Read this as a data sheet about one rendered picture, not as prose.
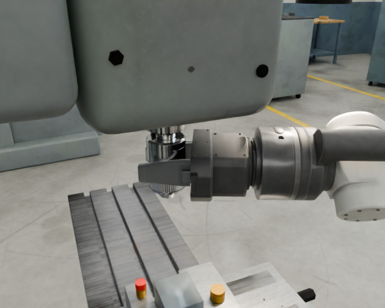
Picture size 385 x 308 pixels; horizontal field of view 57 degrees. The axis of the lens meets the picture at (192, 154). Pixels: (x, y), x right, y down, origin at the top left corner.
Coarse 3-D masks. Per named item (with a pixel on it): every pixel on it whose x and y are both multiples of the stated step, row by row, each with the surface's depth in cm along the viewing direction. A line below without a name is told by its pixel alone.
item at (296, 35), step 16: (384, 0) 536; (288, 16) 490; (384, 16) 542; (288, 32) 462; (304, 32) 474; (384, 32) 548; (288, 48) 471; (304, 48) 484; (384, 48) 555; (288, 64) 481; (304, 64) 495; (384, 64) 561; (288, 80) 492; (304, 80) 506; (368, 80) 586; (384, 80) 568
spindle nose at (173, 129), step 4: (156, 128) 39; (160, 128) 39; (164, 128) 39; (168, 128) 39; (172, 128) 39; (176, 128) 40; (180, 128) 40; (184, 128) 41; (152, 132) 40; (156, 132) 40; (160, 132) 39; (164, 132) 39; (168, 132) 40; (172, 132) 40; (176, 132) 40
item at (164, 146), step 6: (180, 132) 43; (150, 138) 42; (156, 138) 42; (174, 138) 42; (180, 138) 42; (150, 144) 41; (156, 144) 40; (162, 144) 40; (168, 144) 40; (174, 144) 40; (180, 144) 41; (156, 150) 41; (162, 150) 40; (168, 150) 40; (174, 150) 41
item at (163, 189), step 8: (152, 152) 41; (160, 152) 41; (168, 152) 41; (176, 152) 41; (184, 152) 42; (152, 160) 42; (160, 160) 41; (152, 184) 43; (160, 184) 42; (160, 192) 43; (168, 192) 43; (176, 192) 43
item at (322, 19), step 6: (318, 18) 780; (324, 18) 742; (318, 24) 793; (318, 30) 798; (318, 36) 805; (336, 42) 754; (336, 48) 757; (312, 54) 741; (318, 54) 747; (336, 54) 762
